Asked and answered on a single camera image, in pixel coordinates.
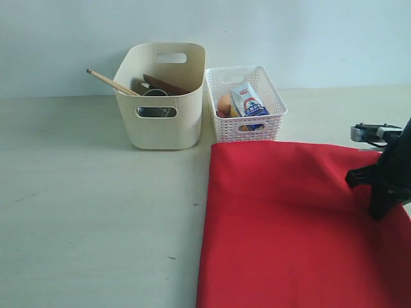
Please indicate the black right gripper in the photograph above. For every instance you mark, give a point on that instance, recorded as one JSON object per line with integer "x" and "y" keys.
{"x": 394, "y": 183}

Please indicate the red tablecloth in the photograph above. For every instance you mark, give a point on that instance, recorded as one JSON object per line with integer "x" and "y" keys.
{"x": 283, "y": 229}

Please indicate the white red milk carton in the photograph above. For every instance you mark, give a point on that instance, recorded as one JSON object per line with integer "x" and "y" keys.
{"x": 245, "y": 102}

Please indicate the yellow lemon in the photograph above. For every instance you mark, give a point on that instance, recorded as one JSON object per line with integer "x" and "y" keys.
{"x": 234, "y": 112}

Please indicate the brown egg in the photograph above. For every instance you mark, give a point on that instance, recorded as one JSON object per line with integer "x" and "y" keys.
{"x": 224, "y": 104}

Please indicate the brown wooden plate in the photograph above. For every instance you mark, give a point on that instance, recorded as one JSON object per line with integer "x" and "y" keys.
{"x": 170, "y": 89}

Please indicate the stainless steel cup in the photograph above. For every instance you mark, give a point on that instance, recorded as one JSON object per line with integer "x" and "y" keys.
{"x": 150, "y": 111}

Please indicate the wooden chopstick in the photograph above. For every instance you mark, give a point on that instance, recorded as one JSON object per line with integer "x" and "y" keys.
{"x": 112, "y": 83}

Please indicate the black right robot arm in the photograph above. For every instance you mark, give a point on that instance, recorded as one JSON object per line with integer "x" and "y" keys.
{"x": 405, "y": 134}

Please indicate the white perforated plastic basket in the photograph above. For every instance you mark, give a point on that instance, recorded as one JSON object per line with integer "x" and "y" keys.
{"x": 221, "y": 81}

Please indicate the cream plastic storage bin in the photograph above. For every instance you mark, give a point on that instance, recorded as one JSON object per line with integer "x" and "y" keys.
{"x": 178, "y": 63}

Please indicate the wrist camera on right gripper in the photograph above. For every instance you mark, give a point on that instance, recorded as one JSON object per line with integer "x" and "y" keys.
{"x": 373, "y": 134}

